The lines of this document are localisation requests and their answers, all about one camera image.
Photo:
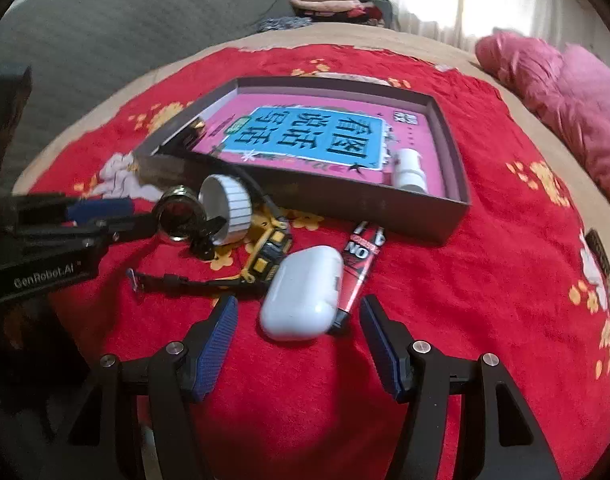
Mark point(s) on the stack of folded clothes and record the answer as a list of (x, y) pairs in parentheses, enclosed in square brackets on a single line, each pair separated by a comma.
[(325, 0)]

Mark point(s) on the grey cardboard box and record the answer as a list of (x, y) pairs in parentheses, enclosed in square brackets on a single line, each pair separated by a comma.
[(365, 210)]

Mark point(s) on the red floral blanket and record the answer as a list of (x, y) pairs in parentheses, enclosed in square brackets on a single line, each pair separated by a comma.
[(485, 285)]

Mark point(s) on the white earbuds case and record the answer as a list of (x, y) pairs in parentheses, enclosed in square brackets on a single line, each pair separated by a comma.
[(301, 292)]

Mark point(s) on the red lighter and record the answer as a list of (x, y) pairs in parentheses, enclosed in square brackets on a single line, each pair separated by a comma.
[(357, 265)]

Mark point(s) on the white ribbed bottle cap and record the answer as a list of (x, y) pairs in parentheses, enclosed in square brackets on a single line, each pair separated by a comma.
[(232, 207)]

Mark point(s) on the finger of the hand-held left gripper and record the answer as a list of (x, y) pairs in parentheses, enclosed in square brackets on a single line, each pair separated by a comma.
[(125, 228), (100, 208)]

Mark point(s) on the pink book with blue label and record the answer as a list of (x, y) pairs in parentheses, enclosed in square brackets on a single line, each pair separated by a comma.
[(315, 135)]

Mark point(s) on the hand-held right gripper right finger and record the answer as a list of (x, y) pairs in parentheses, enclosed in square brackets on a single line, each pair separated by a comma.
[(380, 345)]

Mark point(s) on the small white bottle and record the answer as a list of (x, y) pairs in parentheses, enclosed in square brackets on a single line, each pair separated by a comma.
[(409, 170)]

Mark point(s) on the grey quilted headboard cushion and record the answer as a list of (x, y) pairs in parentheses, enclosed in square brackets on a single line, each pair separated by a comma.
[(110, 15)]

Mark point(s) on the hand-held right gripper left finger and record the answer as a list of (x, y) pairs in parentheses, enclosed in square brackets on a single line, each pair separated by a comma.
[(215, 345)]

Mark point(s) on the blue and white knitted cloth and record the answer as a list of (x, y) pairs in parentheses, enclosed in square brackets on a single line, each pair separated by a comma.
[(280, 24)]

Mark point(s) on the yellow and black wristwatch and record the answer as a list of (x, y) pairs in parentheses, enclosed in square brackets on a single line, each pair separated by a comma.
[(270, 255)]

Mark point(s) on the pink quilted duvet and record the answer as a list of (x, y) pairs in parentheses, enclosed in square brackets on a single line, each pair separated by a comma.
[(560, 95)]

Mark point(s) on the black hair clip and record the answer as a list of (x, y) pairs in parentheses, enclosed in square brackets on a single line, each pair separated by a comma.
[(203, 245)]

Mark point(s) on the black and gold lipstick tube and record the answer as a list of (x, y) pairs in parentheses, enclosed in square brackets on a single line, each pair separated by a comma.
[(194, 132)]

